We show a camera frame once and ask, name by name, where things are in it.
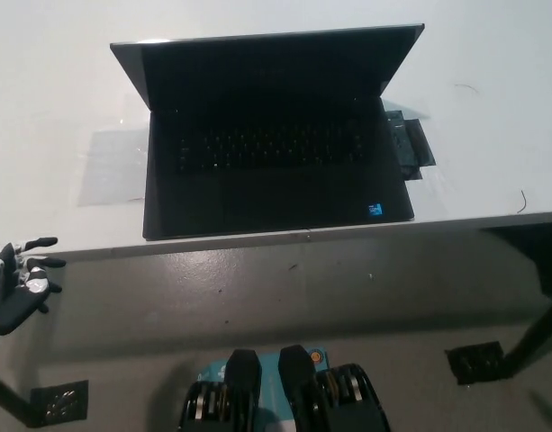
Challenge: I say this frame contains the grey Dell laptop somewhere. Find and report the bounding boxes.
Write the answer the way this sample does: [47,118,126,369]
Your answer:
[109,22,426,241]

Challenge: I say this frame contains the crumpled black tape strip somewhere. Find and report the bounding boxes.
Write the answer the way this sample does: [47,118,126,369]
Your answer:
[383,107,423,180]

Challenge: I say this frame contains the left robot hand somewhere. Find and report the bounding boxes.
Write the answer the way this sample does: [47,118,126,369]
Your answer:
[0,236,68,337]

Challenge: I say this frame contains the black table leg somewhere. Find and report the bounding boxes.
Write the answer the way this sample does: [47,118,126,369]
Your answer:
[503,287,552,380]
[0,366,41,428]

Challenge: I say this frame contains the black table frame beam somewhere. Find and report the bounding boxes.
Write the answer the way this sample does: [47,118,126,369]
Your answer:
[480,227,552,299]

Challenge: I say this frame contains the clear tape sheet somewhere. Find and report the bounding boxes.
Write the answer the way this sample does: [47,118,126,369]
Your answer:
[78,128,149,209]

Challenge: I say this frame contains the black floor tape patch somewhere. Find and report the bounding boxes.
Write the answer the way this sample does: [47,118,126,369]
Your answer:
[443,340,511,387]
[29,379,90,428]

